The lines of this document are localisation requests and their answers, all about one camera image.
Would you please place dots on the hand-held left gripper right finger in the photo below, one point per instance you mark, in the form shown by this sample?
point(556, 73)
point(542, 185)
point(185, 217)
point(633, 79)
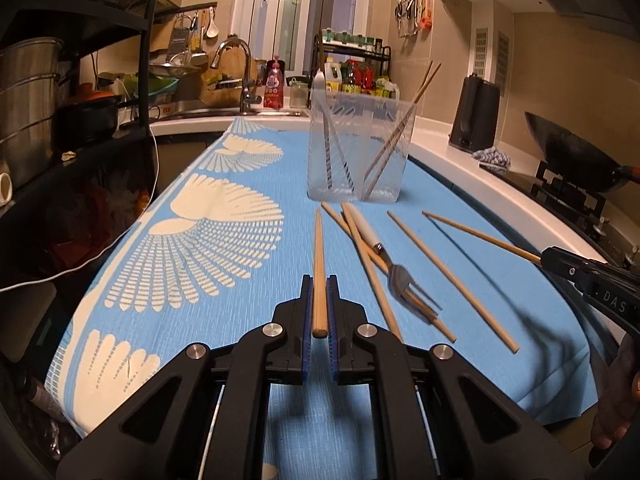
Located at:
point(332, 350)

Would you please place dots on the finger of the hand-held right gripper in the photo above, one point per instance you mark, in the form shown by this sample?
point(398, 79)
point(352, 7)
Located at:
point(570, 257)
point(572, 276)

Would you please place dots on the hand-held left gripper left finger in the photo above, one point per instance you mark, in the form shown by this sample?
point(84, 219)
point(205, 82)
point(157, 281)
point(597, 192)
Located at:
point(307, 340)

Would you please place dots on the clear plastic utensil holder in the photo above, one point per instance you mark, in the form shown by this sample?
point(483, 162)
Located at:
point(360, 115)

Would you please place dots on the person's right hand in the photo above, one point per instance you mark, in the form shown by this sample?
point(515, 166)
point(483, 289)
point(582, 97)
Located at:
point(620, 400)

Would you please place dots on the black gas stove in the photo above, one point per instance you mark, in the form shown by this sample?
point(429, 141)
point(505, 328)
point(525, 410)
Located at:
point(565, 200)

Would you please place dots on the blue patterned tablecloth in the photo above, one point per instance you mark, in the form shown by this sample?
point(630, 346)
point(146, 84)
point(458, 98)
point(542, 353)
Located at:
point(250, 310)

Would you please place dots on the black wok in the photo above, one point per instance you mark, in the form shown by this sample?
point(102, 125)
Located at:
point(575, 155)

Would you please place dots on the checkered dishcloth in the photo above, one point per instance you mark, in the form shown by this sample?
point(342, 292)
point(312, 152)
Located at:
point(492, 160)

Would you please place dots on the black electric kettle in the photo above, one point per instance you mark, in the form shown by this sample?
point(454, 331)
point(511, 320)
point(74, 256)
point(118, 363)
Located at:
point(475, 115)

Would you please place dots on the white plastic bottle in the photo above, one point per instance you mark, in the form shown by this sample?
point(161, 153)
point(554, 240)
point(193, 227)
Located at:
point(393, 91)

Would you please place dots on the small clear jar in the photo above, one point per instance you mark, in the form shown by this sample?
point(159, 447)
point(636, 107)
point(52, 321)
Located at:
point(299, 94)

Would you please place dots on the steel sink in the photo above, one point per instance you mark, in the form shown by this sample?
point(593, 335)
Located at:
point(215, 111)

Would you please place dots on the red dish soap bottle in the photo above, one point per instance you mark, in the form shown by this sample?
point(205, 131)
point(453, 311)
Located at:
point(274, 87)

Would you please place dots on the wooden cutting board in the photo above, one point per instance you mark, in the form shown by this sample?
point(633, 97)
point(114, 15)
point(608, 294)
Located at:
point(227, 92)

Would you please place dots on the steel kitchen faucet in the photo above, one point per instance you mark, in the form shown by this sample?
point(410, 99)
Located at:
point(246, 85)

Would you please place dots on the yellow label oil bottle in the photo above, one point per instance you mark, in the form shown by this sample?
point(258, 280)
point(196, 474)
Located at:
point(333, 77)

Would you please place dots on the dark sauce bottle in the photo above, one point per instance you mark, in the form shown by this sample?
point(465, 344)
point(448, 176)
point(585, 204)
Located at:
point(352, 77)

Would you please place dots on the red label sauce bottle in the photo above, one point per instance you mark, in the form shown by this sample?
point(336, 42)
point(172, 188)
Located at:
point(368, 80)

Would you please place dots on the hanging kitchen tools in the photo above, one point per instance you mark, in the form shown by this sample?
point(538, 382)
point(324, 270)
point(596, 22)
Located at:
point(412, 12)

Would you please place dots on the black spice rack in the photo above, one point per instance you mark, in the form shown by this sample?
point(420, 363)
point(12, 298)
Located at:
point(350, 49)

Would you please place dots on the green basin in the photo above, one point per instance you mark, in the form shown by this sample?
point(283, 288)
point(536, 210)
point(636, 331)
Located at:
point(160, 84)

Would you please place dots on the steel bowl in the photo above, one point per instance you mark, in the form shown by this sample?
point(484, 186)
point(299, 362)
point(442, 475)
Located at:
point(177, 65)

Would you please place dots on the row of spice jars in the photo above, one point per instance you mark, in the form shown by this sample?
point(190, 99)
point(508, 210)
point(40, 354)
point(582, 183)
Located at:
point(350, 37)

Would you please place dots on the black cooking pot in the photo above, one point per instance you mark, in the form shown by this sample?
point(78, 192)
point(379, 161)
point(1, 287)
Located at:
point(87, 120)

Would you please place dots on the black shelf rack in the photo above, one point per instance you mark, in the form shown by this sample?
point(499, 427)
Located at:
point(146, 60)

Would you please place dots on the hanging white ladle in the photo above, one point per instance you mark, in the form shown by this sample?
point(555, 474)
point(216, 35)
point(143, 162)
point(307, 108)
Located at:
point(211, 27)

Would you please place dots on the steel grater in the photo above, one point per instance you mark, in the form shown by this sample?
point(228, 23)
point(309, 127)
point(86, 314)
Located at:
point(179, 37)

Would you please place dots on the window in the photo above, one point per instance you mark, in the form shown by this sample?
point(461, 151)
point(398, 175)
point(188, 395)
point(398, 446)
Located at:
point(295, 10)

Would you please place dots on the white tape roll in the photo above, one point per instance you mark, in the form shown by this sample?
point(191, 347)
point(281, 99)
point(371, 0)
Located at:
point(5, 189)

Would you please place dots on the large steel pot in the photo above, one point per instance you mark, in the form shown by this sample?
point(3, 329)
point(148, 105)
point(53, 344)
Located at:
point(27, 110)

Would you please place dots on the wall vent grille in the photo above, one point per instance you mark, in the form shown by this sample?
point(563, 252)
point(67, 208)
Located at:
point(480, 52)
point(503, 57)

